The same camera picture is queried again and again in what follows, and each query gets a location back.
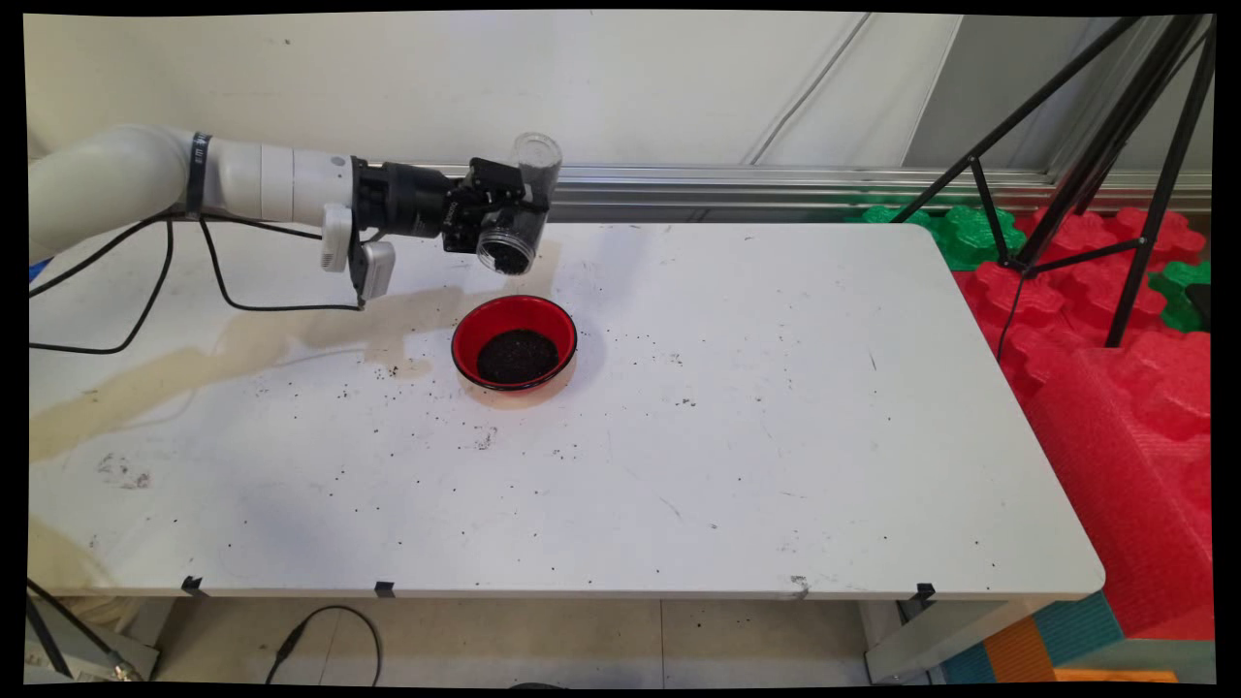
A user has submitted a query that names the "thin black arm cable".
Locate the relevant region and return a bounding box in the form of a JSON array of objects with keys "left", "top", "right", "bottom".
[{"left": 29, "top": 215, "right": 365, "bottom": 355}]

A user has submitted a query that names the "red bowl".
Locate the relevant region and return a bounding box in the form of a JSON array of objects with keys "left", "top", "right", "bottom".
[{"left": 451, "top": 295, "right": 579, "bottom": 395}]

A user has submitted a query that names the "aluminium wall rail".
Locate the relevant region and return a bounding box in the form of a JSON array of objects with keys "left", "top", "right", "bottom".
[{"left": 368, "top": 160, "right": 1213, "bottom": 216}]

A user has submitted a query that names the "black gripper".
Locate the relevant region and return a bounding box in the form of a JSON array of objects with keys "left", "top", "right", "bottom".
[{"left": 351, "top": 157, "right": 551, "bottom": 255}]

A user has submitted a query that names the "white wall cable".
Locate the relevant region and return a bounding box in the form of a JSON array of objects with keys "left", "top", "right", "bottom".
[{"left": 747, "top": 15, "right": 874, "bottom": 166}]

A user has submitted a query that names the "black floor cable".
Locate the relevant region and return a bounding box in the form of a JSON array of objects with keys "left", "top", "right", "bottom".
[{"left": 265, "top": 606, "right": 383, "bottom": 687}]

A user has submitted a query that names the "orange foam floor mat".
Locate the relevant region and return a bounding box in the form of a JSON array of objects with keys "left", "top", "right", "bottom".
[{"left": 984, "top": 616, "right": 1058, "bottom": 684}]

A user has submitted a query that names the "grey metal table leg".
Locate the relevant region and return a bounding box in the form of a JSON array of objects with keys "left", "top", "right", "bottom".
[{"left": 863, "top": 596, "right": 1053, "bottom": 684}]

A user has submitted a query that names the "grey metal base bracket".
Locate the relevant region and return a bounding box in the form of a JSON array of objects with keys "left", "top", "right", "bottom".
[{"left": 24, "top": 598, "right": 161, "bottom": 682}]

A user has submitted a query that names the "teal foam floor mat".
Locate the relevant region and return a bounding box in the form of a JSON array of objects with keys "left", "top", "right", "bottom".
[{"left": 940, "top": 591, "right": 1126, "bottom": 684}]

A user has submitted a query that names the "black tripod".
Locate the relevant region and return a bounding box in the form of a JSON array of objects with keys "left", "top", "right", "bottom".
[{"left": 890, "top": 15, "right": 1218, "bottom": 362}]

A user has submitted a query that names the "green foam puzzle mat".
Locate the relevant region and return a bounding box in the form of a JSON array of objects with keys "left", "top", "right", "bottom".
[
  {"left": 845, "top": 204, "right": 1027, "bottom": 272},
  {"left": 1149, "top": 260, "right": 1213, "bottom": 333}
]

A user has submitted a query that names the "black seeds pile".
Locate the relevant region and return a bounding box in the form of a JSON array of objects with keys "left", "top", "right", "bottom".
[{"left": 475, "top": 328, "right": 560, "bottom": 385}]

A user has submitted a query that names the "clear plastic jar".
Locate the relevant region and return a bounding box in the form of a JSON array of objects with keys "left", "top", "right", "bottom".
[{"left": 475, "top": 132, "right": 563, "bottom": 276}]

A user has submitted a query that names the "red foam puzzle mat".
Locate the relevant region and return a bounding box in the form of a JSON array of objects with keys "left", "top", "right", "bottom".
[{"left": 955, "top": 206, "right": 1213, "bottom": 408}]

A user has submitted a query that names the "black cable with silver plug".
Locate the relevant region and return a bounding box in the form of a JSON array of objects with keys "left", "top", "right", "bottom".
[{"left": 27, "top": 580, "right": 139, "bottom": 682}]

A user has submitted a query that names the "thick black cable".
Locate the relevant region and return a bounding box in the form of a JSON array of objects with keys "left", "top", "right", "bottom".
[{"left": 27, "top": 596, "right": 74, "bottom": 680}]

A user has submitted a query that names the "white grey wrist camera box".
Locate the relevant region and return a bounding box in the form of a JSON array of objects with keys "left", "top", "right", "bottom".
[{"left": 322, "top": 202, "right": 397, "bottom": 303}]

